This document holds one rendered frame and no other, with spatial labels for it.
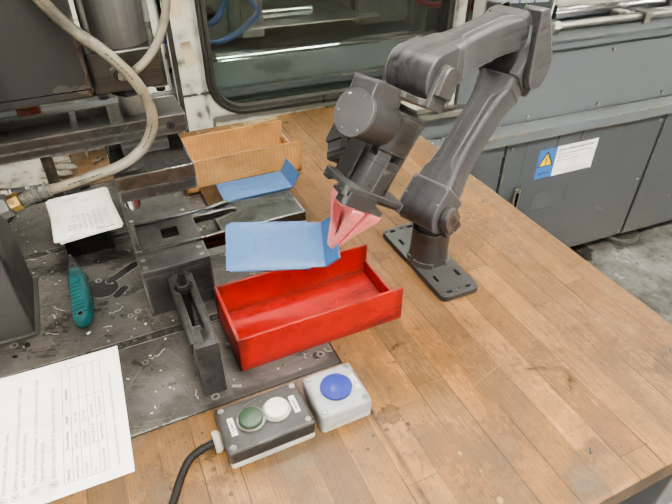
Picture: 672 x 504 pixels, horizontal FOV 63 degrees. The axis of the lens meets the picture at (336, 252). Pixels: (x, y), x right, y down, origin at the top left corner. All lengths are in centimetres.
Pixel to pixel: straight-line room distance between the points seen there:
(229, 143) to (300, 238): 52
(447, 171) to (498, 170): 116
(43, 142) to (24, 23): 15
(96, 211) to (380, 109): 60
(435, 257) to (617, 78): 139
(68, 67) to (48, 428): 43
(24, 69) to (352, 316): 50
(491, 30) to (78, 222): 72
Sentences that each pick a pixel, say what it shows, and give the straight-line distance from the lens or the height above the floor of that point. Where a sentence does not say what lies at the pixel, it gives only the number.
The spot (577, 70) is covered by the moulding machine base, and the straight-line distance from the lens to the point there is 203.
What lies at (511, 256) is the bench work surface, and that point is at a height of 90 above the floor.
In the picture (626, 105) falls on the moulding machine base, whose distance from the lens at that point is 226.
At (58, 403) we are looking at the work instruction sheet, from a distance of 81.
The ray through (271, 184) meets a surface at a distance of 111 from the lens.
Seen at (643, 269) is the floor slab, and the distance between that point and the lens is 268.
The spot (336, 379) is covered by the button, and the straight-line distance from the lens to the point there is 71.
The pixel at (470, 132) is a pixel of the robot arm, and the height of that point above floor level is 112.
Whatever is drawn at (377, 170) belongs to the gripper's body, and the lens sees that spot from 70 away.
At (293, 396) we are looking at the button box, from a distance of 70.
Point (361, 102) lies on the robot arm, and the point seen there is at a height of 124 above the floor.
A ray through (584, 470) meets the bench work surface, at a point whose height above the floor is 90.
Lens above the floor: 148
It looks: 38 degrees down
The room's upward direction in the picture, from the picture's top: straight up
